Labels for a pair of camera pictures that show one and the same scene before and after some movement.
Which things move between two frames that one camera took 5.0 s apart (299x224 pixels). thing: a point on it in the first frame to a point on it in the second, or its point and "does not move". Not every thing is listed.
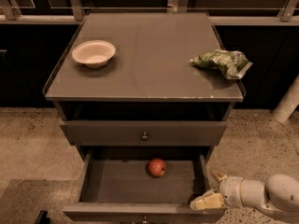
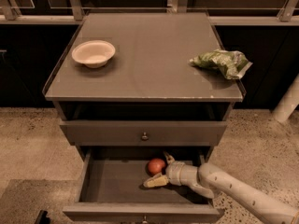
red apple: (157, 168) does not move
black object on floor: (42, 217) does not move
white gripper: (230, 189) to (175, 173)
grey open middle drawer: (114, 186) does not move
